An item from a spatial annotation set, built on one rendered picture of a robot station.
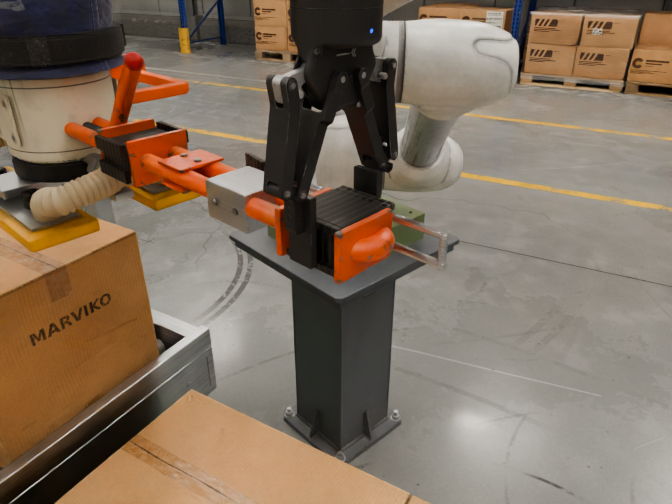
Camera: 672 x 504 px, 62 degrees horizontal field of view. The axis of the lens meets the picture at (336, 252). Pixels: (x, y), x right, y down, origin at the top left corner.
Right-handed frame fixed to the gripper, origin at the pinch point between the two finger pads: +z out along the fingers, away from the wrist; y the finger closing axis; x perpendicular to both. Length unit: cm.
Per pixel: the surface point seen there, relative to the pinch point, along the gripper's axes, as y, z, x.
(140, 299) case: -13, 49, -76
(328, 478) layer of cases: -21, 73, -22
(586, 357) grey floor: -172, 127, -19
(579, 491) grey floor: -105, 127, 7
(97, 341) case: 0, 53, -74
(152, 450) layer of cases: 0, 73, -55
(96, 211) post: -30, 49, -133
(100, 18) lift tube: -4, -15, -50
